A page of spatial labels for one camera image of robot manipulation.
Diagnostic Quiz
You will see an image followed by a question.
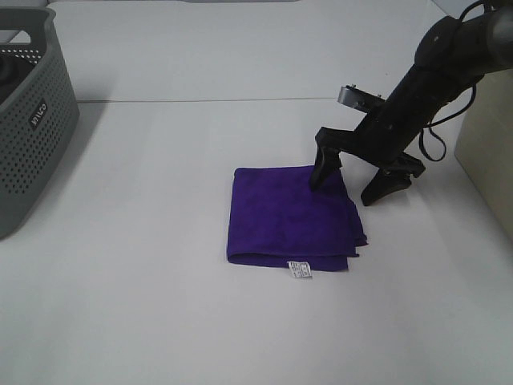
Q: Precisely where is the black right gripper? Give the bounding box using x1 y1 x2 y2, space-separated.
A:
309 65 477 206

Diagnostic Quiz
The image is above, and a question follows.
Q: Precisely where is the grey perforated plastic basket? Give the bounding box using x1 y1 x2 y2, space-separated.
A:
1 6 79 238

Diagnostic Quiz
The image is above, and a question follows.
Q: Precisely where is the purple towel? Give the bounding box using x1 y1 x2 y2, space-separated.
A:
227 165 368 272

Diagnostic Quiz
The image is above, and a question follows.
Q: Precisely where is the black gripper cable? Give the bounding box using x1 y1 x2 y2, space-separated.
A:
418 0 495 163

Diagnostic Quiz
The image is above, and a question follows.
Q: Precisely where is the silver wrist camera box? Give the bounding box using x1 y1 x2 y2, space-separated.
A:
337 85 386 114

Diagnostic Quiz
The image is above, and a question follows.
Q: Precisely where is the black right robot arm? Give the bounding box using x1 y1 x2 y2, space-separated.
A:
309 1 512 206

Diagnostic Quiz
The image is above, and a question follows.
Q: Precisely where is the beige storage bin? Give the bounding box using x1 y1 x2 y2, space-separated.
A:
454 70 512 237

